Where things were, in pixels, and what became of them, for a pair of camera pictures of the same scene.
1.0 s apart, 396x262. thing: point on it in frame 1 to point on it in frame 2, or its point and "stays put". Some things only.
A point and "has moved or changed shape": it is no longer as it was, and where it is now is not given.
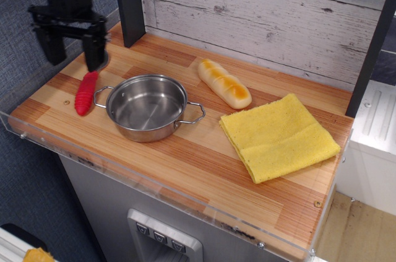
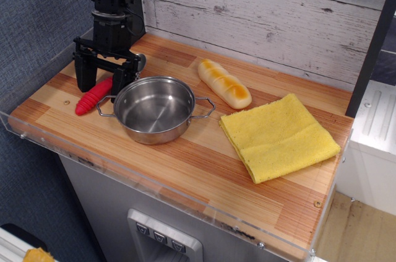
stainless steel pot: [145, 108] has moved or changed shape
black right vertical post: [364, 74] stays put
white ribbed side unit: [368, 173] stays put
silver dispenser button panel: [156, 240] stays put
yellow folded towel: [278, 139] stays put
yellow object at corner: [38, 254] stays put
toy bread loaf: [229, 87] stays put
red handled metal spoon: [84, 97] has moved or changed shape
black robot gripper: [68, 10] to [111, 44]
